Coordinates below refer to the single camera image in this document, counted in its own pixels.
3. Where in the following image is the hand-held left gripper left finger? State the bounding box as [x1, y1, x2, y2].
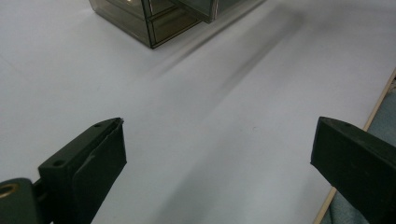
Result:
[38, 117, 128, 224]

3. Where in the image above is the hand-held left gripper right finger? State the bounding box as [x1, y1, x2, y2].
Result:
[310, 116, 396, 224]

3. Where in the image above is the smoky transparent drawer organizer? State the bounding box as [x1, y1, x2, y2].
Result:
[88, 0, 269, 49]

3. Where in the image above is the white table sheet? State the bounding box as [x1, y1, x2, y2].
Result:
[0, 0, 396, 224]

